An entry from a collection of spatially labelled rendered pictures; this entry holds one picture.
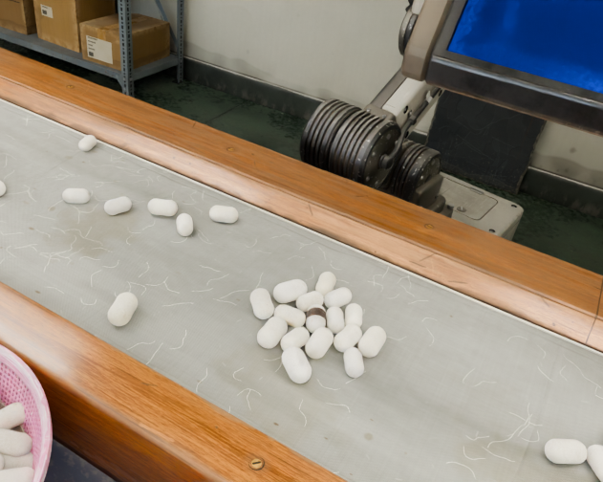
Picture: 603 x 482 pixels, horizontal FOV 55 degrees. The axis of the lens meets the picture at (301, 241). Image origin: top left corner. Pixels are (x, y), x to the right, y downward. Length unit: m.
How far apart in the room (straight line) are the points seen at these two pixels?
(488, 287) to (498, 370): 0.12
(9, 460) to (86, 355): 0.09
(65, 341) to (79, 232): 0.20
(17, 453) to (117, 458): 0.08
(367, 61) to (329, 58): 0.19
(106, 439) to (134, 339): 0.10
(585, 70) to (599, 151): 2.31
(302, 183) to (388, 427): 0.37
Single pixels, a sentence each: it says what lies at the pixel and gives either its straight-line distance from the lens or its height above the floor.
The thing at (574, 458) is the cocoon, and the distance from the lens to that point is 0.56.
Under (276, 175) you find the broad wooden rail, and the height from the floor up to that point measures 0.76.
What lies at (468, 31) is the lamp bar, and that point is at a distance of 0.33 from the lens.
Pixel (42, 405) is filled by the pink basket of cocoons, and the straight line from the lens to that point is 0.49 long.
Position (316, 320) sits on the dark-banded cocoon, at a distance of 0.57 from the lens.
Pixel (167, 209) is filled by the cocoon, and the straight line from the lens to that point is 0.72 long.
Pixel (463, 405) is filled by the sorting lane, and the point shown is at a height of 0.74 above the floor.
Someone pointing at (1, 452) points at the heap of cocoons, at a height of 0.73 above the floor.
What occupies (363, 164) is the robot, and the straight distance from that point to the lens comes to 0.90.
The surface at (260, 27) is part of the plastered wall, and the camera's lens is 2.94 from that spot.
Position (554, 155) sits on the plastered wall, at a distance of 2.64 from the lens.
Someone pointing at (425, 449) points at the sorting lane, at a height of 0.74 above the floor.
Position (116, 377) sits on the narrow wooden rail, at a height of 0.76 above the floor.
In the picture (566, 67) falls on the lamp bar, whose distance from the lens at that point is 0.32.
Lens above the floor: 1.14
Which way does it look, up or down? 35 degrees down
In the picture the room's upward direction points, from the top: 9 degrees clockwise
